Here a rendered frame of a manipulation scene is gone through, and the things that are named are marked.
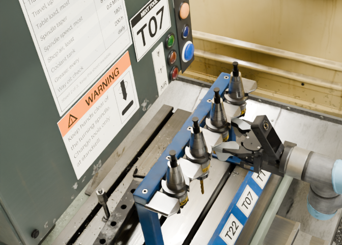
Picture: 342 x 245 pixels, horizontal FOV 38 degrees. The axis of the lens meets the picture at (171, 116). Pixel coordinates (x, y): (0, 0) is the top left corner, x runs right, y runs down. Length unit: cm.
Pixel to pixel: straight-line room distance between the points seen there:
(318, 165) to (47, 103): 77
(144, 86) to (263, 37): 98
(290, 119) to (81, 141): 125
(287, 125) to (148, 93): 110
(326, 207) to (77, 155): 78
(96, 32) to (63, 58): 6
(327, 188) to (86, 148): 70
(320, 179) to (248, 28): 67
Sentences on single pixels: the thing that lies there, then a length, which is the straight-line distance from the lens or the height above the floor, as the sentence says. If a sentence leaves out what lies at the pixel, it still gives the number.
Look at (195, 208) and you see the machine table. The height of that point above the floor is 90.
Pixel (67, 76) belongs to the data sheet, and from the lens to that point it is 60.
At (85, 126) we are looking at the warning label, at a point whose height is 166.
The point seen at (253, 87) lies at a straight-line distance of 137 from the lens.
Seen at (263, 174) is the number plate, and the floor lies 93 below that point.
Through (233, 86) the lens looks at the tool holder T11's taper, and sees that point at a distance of 130.
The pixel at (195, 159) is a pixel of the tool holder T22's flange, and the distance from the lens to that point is 118.
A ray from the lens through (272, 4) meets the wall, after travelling 162.
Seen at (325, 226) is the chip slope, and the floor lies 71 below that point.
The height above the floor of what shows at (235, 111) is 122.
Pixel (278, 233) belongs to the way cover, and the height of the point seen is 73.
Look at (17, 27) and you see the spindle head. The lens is 53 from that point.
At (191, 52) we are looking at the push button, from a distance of 85.
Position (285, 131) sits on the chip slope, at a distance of 181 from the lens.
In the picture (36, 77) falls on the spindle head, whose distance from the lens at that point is 56.
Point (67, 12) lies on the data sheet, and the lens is 58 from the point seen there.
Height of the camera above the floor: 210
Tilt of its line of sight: 43 degrees down
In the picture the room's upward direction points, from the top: 8 degrees counter-clockwise
